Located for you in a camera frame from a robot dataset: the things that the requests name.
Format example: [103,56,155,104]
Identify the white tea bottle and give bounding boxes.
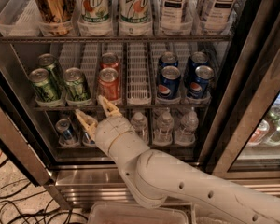
[160,0,190,32]
[197,0,236,35]

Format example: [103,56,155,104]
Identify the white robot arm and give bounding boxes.
[75,96,280,224]

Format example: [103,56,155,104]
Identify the right water bottle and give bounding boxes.
[175,111,199,146]

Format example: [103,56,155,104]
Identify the steel fridge door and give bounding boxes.
[0,72,54,186]

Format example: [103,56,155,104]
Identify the small blue can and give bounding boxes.
[82,132,95,146]
[55,119,77,145]

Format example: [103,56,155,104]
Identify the gold tall can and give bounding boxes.
[35,0,76,35]

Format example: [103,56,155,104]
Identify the left water bottle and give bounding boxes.
[131,112,149,143]

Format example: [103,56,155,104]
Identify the pepsi can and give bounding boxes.
[158,51,178,69]
[187,65,214,99]
[184,51,209,78]
[157,66,181,100]

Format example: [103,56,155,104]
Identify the right 7up bottle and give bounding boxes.
[119,0,148,24]

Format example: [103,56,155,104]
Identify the right small blue can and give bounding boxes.
[82,132,95,146]

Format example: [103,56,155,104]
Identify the front left pepsi can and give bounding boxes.
[157,66,181,100]

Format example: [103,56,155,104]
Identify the water bottle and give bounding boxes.
[175,111,199,146]
[131,112,149,143]
[154,112,174,146]

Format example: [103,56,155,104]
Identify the back right pepsi can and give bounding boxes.
[184,51,209,78]

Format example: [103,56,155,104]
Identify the left small blue can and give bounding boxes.
[55,119,77,145]

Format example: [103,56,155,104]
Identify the right white tea bottle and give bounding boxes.
[197,0,236,35]

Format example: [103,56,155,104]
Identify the clear empty top tray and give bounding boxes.
[0,0,40,37]

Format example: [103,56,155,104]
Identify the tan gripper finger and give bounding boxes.
[98,95,122,118]
[75,109,98,140]

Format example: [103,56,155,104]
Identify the orange can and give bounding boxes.
[100,52,120,71]
[98,68,119,101]

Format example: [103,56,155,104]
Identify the middle water bottle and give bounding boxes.
[154,112,174,146]

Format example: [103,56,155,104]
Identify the black floor cables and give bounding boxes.
[0,157,89,224]

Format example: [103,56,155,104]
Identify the right clear plastic bin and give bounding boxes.
[191,204,231,224]

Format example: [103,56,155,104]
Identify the left clear plastic bin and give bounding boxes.
[87,202,189,224]

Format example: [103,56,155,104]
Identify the front orange can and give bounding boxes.
[98,68,119,101]

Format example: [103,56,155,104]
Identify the empty white shelf tray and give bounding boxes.
[126,43,152,105]

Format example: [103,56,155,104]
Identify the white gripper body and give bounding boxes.
[95,117,149,166]

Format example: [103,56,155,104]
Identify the front right pepsi can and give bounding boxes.
[187,65,214,99]

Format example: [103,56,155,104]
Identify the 7up bottle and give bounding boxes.
[119,0,148,24]
[78,0,110,23]

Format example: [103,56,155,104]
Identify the green can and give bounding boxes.
[63,67,91,102]
[29,68,61,103]
[38,53,63,88]

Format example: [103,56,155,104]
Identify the left 7up bottle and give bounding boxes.
[78,0,110,23]

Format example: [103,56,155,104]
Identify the back left pepsi can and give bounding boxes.
[158,51,178,69]

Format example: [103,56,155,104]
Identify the back orange can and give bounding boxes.
[100,52,120,71]

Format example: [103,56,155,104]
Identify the left white tea bottle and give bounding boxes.
[160,0,190,32]

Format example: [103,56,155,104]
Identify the stainless steel fridge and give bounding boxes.
[0,0,280,208]

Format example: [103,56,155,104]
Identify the clear plastic bin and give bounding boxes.
[87,202,189,224]
[191,204,231,224]

